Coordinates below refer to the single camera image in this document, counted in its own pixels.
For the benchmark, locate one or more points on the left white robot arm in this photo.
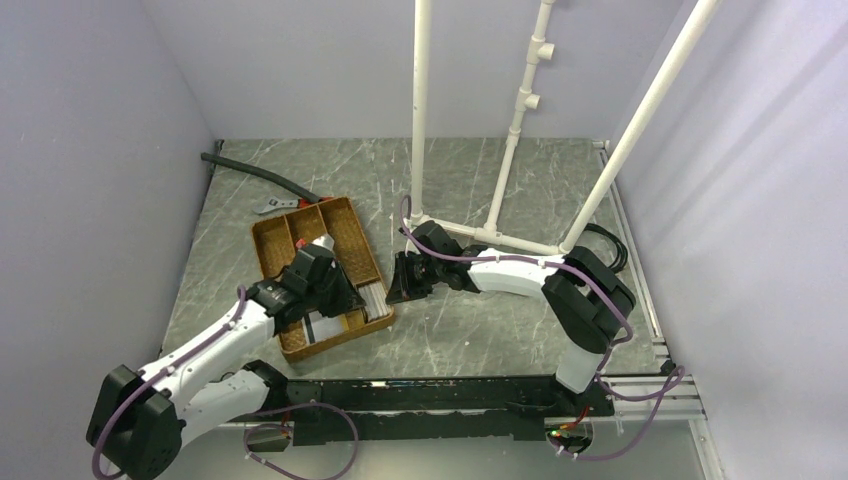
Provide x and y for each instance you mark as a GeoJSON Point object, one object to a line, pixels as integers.
{"type": "Point", "coordinates": [142, 418]}

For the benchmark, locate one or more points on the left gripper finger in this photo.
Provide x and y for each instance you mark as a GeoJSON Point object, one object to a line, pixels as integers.
{"type": "Point", "coordinates": [342, 285]}
{"type": "Point", "coordinates": [332, 306]}

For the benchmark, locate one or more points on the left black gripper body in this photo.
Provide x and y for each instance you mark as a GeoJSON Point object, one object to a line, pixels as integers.
{"type": "Point", "coordinates": [314, 291]}

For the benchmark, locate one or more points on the woven brown divided tray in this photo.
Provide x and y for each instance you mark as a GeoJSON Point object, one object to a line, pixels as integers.
{"type": "Point", "coordinates": [274, 243]}

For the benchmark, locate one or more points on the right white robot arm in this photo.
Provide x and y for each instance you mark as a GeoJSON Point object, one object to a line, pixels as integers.
{"type": "Point", "coordinates": [590, 302]}

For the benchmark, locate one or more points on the aluminium frame rail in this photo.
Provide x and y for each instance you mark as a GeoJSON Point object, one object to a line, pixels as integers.
{"type": "Point", "coordinates": [681, 403]}

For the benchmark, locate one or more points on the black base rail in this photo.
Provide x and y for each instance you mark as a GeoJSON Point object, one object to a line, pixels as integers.
{"type": "Point", "coordinates": [523, 408]}

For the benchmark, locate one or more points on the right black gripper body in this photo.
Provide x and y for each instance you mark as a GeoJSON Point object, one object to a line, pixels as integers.
{"type": "Point", "coordinates": [435, 269]}

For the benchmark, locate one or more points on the red handled adjustable wrench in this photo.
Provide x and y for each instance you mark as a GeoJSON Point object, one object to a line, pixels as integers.
{"type": "Point", "coordinates": [273, 204]}

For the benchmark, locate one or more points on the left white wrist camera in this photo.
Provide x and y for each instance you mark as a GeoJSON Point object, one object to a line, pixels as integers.
{"type": "Point", "coordinates": [324, 241]}

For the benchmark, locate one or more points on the stack of credit cards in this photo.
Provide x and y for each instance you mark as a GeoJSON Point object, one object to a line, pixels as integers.
{"type": "Point", "coordinates": [375, 306]}

